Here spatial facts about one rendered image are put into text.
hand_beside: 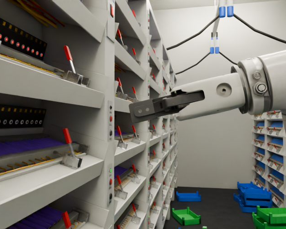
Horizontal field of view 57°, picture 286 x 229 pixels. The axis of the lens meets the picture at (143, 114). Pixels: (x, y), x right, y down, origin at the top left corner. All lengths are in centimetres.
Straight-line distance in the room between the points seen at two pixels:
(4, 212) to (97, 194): 41
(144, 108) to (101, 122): 37
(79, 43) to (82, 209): 48
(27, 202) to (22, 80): 19
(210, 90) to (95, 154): 48
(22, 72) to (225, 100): 30
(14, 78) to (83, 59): 41
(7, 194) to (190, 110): 29
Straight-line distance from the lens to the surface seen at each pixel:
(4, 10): 77
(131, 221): 137
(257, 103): 40
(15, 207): 44
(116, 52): 94
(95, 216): 82
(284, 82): 40
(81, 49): 82
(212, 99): 37
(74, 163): 62
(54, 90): 53
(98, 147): 77
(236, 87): 38
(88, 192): 81
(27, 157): 57
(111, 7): 87
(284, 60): 41
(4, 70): 41
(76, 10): 65
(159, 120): 214
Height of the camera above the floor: 103
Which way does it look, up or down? 2 degrees up
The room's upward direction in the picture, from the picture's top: straight up
